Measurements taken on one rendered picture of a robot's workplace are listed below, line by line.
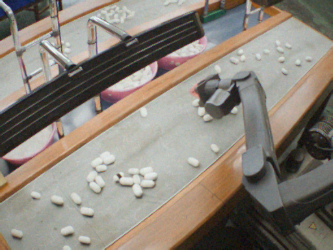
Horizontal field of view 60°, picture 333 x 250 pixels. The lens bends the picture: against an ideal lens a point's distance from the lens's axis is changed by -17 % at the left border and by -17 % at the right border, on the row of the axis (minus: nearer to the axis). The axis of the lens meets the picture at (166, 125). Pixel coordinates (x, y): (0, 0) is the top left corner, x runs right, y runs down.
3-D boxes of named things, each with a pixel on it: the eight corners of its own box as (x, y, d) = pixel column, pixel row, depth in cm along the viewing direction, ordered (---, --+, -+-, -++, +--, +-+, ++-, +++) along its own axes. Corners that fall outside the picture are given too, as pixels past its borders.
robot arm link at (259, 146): (289, 206, 53) (269, 167, 48) (261, 218, 55) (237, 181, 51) (266, 92, 88) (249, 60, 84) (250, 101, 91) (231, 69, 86)
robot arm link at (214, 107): (265, 96, 86) (252, 69, 83) (246, 124, 81) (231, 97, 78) (235, 97, 96) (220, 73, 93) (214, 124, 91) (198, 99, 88)
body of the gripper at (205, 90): (192, 88, 96) (209, 86, 90) (213, 73, 101) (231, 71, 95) (200, 108, 98) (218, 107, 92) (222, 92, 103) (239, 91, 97)
